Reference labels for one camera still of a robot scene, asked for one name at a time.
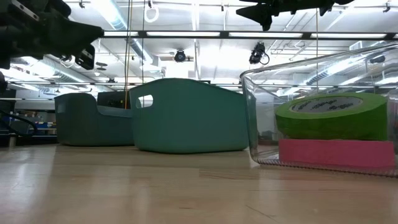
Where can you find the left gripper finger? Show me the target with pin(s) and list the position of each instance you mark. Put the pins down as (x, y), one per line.
(84, 59)
(81, 31)

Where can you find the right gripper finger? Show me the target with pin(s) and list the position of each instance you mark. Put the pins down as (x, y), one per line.
(267, 21)
(261, 8)

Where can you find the green tape roll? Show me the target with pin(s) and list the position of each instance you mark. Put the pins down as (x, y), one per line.
(329, 124)

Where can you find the pink tape roll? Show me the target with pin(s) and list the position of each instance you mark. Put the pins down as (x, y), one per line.
(335, 154)

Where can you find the small ceiling disc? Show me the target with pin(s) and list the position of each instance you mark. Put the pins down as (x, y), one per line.
(101, 65)

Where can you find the black monitor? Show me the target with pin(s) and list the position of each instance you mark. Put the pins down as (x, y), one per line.
(113, 99)

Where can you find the slate blue plastic bin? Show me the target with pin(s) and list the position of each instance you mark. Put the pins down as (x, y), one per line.
(81, 124)

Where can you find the teal plastic bin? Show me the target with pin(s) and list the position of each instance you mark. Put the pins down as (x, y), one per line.
(186, 118)

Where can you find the clear plastic tray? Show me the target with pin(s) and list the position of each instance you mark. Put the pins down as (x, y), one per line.
(391, 93)

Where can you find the silver ceiling duct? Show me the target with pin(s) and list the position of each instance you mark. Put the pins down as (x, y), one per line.
(37, 71)
(136, 46)

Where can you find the black aluminium frame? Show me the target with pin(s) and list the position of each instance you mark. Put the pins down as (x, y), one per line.
(186, 34)

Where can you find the black round camera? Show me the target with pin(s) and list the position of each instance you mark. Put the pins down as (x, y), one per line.
(179, 56)

